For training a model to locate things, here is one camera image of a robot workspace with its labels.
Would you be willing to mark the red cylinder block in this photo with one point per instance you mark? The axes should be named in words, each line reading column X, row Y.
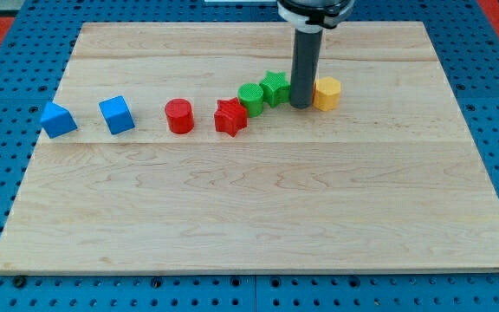
column 179, row 116

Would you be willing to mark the light wooden board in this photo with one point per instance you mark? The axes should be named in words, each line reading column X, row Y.
column 388, row 182

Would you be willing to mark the yellow hexagon block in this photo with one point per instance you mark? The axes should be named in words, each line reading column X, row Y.
column 327, row 91

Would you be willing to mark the green cylinder block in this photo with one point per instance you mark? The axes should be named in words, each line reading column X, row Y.
column 250, row 96

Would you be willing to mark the blue triangular prism block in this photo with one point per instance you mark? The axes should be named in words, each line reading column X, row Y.
column 57, row 120

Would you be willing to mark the blue cube block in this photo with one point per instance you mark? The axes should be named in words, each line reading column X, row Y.
column 117, row 114

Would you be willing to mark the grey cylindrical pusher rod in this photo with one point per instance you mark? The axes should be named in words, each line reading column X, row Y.
column 306, row 51

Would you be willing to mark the green star block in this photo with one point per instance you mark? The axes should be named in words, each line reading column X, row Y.
column 276, row 88

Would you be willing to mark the red star block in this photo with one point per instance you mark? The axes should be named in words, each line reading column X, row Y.
column 230, row 117

